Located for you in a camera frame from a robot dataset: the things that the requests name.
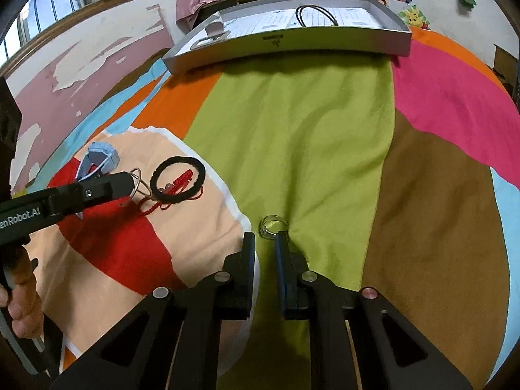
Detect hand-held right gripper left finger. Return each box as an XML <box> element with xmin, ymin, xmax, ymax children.
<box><xmin>51</xmin><ymin>231</ymin><xmax>257</xmax><ymax>390</ymax></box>

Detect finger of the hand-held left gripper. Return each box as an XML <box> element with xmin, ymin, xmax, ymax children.
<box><xmin>48</xmin><ymin>172</ymin><xmax>136</xmax><ymax>221</ymax></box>

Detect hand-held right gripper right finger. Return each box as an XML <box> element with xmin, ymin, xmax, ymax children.
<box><xmin>275</xmin><ymin>231</ymin><xmax>474</xmax><ymax>390</ymax></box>

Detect small silver finger ring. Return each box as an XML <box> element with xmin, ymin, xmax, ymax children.
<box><xmin>260</xmin><ymin>215</ymin><xmax>289</xmax><ymax>240</ymax></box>

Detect silver hoop rings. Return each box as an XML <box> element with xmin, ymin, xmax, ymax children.
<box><xmin>120</xmin><ymin>167</ymin><xmax>153</xmax><ymax>208</ymax></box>

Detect grey shallow tray box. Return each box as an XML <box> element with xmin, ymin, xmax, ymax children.
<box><xmin>162</xmin><ymin>0</ymin><xmax>412</xmax><ymax>74</ymax></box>

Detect black cord necklace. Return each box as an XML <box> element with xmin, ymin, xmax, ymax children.
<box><xmin>295</xmin><ymin>5</ymin><xmax>339</xmax><ymax>28</ymax></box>

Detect person's left hand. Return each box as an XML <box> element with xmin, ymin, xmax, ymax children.
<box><xmin>0</xmin><ymin>247</ymin><xmax>44</xmax><ymax>340</ymax></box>

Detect blue grey hair clip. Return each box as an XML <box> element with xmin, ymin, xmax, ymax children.
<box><xmin>74</xmin><ymin>141</ymin><xmax>121</xmax><ymax>221</ymax></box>

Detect barred window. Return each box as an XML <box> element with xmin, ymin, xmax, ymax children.
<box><xmin>0</xmin><ymin>0</ymin><xmax>179</xmax><ymax>72</ymax></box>

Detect wooden box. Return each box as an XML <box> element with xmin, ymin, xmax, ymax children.
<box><xmin>493</xmin><ymin>43</ymin><xmax>516</xmax><ymax>87</ymax></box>

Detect black hair tie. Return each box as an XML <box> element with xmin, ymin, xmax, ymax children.
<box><xmin>149</xmin><ymin>155</ymin><xmax>206</xmax><ymax>203</ymax></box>

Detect red cord bracelet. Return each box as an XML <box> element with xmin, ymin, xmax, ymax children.
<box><xmin>137</xmin><ymin>168</ymin><xmax>204</xmax><ymax>217</ymax></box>

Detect yellow bear wall poster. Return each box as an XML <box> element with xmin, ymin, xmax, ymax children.
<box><xmin>397</xmin><ymin>4</ymin><xmax>430</xmax><ymax>30</ymax></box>

